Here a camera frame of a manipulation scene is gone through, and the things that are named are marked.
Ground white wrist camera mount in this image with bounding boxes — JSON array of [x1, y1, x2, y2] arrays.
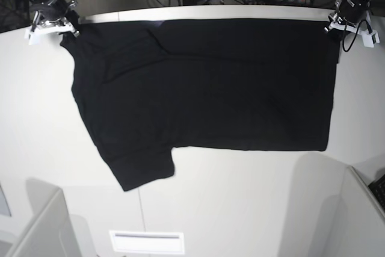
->
[[24, 11, 80, 45], [324, 11, 380, 52]]

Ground white table slot plate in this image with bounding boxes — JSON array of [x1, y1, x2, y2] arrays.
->
[[109, 231, 185, 255]]

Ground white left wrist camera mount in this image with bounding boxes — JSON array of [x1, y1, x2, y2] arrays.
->
[[324, 11, 380, 52]]

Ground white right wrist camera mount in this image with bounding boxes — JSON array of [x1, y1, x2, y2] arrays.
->
[[24, 11, 80, 45]]

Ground grey partition panel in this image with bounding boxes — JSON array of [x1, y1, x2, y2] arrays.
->
[[1, 179, 82, 257], [336, 167, 384, 256]]

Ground black T-shirt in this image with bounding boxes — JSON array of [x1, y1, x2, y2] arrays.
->
[[61, 19, 340, 191]]

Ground grey partition panel left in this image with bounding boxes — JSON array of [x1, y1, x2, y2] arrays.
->
[[1, 179, 82, 257]]

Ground black keyboard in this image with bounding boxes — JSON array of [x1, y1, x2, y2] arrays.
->
[[369, 175, 385, 209]]

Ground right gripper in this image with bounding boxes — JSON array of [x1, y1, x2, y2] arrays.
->
[[29, 0, 78, 27]]

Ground grey partition panel right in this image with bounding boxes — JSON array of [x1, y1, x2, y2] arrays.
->
[[336, 167, 384, 256]]

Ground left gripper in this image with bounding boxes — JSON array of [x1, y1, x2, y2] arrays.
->
[[333, 0, 370, 25]]

